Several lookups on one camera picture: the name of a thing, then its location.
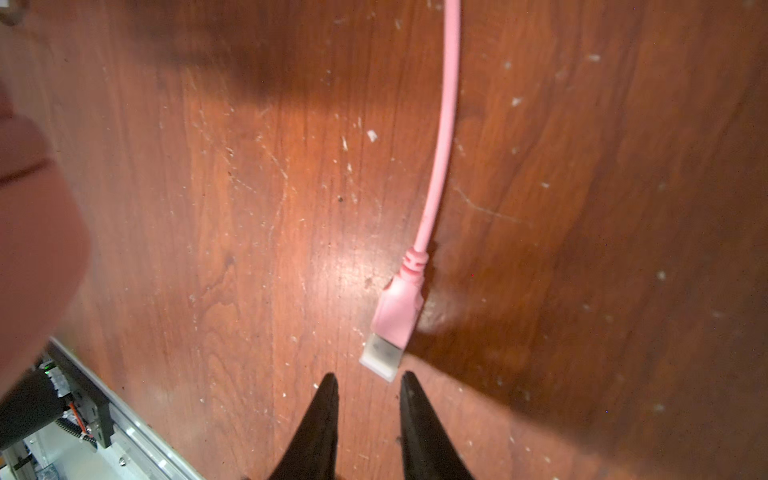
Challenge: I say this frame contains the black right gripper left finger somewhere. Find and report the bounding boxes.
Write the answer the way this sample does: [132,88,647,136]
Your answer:
[269,373,339,480]

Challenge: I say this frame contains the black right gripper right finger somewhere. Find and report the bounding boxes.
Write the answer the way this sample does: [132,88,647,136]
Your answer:
[400,371,473,480]

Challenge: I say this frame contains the pink headphone cable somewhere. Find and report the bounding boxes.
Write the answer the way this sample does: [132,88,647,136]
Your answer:
[358,0,463,383]

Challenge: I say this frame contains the pink headphones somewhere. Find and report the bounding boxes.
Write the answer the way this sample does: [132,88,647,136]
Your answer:
[1,91,90,393]

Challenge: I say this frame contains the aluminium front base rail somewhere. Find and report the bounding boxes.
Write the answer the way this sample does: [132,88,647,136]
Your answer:
[1,339,200,479]

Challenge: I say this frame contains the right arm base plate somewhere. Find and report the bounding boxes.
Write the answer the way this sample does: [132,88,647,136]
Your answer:
[39,341,114,450]

